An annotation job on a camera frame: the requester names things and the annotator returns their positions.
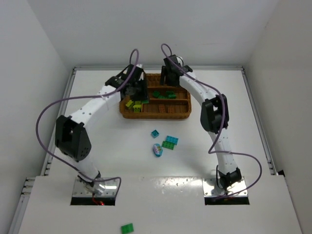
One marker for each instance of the brown wicker divided basket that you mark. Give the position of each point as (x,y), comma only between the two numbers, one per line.
(165,102)

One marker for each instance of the brown lego plate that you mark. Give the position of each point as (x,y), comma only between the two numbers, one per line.
(162,108)
(170,110)

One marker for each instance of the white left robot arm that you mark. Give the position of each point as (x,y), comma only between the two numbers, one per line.
(72,132)

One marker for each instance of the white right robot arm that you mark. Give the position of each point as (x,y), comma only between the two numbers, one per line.
(214,116)

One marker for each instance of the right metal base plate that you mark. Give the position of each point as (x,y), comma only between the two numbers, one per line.
(211,189)

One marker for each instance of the lime long lego brick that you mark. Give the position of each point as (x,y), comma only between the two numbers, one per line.
(129,105)

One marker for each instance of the teal rounded printed lego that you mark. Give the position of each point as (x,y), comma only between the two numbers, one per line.
(158,150)

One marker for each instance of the lime angled lego brick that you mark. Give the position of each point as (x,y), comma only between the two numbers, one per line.
(137,108)

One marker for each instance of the metal base plate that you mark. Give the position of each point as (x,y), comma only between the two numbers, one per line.
(105,188)
(211,189)

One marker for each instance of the green long lego brick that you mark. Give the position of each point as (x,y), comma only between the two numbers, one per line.
(168,145)

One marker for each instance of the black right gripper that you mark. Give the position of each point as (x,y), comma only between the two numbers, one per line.
(169,78)

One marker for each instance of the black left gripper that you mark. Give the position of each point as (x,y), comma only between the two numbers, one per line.
(137,92)

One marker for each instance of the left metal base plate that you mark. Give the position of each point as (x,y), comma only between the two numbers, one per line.
(105,188)

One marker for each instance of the teal square lego brick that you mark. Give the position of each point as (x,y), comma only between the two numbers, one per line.
(154,133)

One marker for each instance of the dark green square lego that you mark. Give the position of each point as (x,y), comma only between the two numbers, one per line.
(145,101)

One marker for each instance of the green tall lego brick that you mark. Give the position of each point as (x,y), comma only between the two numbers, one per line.
(156,94)

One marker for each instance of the green small square lego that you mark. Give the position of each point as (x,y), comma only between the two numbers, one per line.
(170,95)

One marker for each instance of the teal long lego brick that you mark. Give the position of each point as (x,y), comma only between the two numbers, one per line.
(172,140)

